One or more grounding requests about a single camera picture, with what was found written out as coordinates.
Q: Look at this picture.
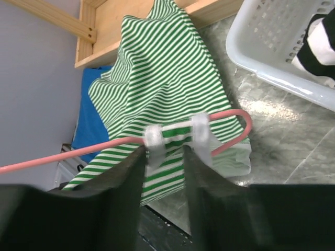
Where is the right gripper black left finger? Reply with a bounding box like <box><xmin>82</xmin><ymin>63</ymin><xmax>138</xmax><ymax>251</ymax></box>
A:
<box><xmin>1</xmin><ymin>146</ymin><xmax>146</xmax><ymax>250</ymax></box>

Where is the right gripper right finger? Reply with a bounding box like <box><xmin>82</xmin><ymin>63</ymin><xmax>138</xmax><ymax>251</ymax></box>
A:
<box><xmin>184</xmin><ymin>147</ymin><xmax>334</xmax><ymax>250</ymax></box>

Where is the pink hanger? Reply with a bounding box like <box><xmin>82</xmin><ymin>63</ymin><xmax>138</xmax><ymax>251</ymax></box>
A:
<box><xmin>1</xmin><ymin>109</ymin><xmax>252</xmax><ymax>175</ymax></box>

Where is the blue cloth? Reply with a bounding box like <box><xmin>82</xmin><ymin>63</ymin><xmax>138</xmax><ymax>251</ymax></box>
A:
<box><xmin>71</xmin><ymin>66</ymin><xmax>111</xmax><ymax>150</ymax></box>

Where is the green striped tank top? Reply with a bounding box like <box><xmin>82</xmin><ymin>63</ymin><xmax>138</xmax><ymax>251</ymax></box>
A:
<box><xmin>61</xmin><ymin>0</ymin><xmax>252</xmax><ymax>207</ymax></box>

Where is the black white striped tank top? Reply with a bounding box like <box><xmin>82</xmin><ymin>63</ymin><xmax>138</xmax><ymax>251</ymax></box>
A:
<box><xmin>292</xmin><ymin>10</ymin><xmax>334</xmax><ymax>88</ymax></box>

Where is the black base beam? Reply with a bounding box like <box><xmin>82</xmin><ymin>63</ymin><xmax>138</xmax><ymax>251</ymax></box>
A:
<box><xmin>135</xmin><ymin>206</ymin><xmax>194</xmax><ymax>251</ymax></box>

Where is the white plastic perforated basket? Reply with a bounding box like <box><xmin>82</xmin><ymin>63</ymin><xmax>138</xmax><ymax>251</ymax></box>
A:
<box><xmin>226</xmin><ymin>1</ymin><xmax>334</xmax><ymax>110</ymax></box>

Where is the left wooden clothes rack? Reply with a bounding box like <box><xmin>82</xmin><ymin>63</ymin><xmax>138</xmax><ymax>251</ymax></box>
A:
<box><xmin>10</xmin><ymin>0</ymin><xmax>242</xmax><ymax>69</ymax></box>

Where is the aluminium frame rail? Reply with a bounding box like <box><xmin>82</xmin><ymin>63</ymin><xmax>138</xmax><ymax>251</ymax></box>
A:
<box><xmin>54</xmin><ymin>157</ymin><xmax>87</xmax><ymax>188</ymax></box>

